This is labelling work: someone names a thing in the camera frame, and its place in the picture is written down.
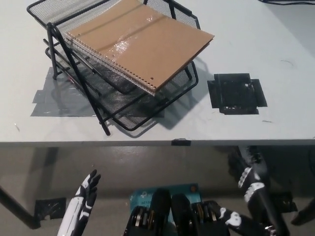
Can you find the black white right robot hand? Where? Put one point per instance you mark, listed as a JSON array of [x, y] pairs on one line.
[[263, 204]]

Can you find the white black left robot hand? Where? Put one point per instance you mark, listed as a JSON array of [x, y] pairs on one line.
[[78, 211]]

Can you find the brown spiral notebook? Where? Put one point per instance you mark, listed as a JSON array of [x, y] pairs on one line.
[[142, 46]]

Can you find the black robot torso blocks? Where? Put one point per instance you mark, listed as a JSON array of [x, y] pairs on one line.
[[177, 218]]

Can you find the black mesh two-tier file tray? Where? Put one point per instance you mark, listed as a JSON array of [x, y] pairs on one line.
[[128, 115]]

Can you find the black floor tape patch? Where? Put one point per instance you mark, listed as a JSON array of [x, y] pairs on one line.
[[49, 209], [285, 200]]

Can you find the black table leg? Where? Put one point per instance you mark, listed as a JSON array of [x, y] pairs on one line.
[[16, 204], [304, 212]]

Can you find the teal cardboard box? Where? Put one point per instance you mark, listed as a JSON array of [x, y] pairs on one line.
[[187, 189]]

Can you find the small black tape strip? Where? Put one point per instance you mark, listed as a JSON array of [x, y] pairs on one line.
[[181, 142]]

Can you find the grey tape patch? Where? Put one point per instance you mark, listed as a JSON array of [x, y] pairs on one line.
[[49, 103]]

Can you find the black tape square patch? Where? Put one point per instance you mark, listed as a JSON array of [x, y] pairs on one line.
[[236, 94]]

